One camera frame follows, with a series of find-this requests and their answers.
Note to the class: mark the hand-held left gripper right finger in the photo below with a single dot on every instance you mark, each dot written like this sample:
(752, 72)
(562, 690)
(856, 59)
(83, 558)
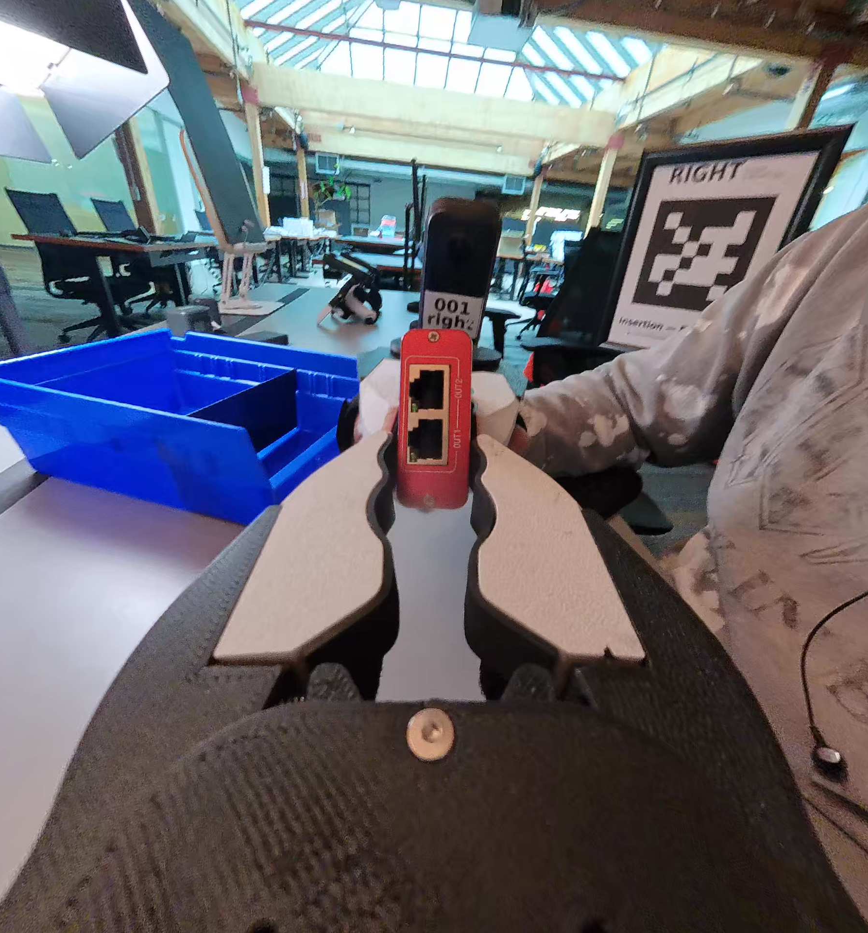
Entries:
(550, 576)

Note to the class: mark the black red office chair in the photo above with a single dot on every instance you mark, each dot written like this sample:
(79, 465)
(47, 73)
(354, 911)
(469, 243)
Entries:
(576, 306)

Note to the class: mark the ceiling projector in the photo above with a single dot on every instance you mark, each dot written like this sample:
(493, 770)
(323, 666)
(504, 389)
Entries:
(499, 25)

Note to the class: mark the black white headset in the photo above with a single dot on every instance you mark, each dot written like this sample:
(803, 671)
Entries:
(353, 295)

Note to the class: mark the dark grey flat panel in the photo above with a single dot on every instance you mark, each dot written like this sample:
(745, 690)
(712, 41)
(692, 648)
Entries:
(208, 146)

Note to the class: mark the black bin divider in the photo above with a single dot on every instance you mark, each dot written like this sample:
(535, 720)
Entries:
(251, 408)

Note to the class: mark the wooden top desk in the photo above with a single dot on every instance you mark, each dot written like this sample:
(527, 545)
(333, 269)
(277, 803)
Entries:
(113, 242)

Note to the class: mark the person's splotched grey hoodie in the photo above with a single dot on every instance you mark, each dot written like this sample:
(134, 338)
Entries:
(805, 474)

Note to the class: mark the blue plastic bin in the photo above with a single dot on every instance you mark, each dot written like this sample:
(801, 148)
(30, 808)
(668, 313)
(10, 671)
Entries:
(113, 437)

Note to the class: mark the light wooden tablet stand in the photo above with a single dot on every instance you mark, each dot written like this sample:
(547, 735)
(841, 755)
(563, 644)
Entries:
(241, 291)

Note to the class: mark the red ethernet splitter box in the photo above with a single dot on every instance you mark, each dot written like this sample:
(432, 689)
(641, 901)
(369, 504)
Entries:
(434, 350)

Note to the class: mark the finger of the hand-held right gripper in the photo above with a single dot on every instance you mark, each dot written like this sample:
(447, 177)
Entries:
(496, 401)
(379, 386)

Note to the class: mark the studio light panel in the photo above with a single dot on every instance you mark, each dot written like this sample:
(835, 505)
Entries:
(106, 102)

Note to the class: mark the grey power adapter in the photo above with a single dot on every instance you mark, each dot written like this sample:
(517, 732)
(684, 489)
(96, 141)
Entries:
(190, 321)

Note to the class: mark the black framed marker sign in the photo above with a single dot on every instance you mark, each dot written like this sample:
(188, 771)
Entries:
(718, 240)

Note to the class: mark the person's right hand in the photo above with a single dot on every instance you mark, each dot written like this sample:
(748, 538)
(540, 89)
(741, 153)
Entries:
(375, 423)

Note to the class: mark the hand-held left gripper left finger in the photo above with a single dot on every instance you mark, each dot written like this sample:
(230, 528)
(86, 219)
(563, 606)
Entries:
(310, 576)

